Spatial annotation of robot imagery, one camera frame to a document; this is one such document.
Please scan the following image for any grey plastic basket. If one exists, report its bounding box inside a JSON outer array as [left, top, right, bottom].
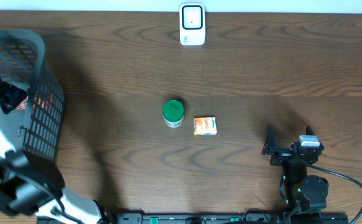
[[0, 27, 65, 209]]

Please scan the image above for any white barcode scanner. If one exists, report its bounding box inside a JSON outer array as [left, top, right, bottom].
[[179, 3, 206, 46]]

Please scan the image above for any red Top chocolate bar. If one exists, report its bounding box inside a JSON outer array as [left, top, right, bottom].
[[16, 96, 29, 110]]

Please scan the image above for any orange snack packet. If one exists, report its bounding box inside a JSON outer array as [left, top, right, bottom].
[[194, 116, 217, 136]]

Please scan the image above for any green lid jar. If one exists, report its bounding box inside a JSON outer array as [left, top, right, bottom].
[[163, 100, 184, 128]]

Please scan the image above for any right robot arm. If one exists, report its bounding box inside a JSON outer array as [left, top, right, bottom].
[[262, 126, 328, 223]]

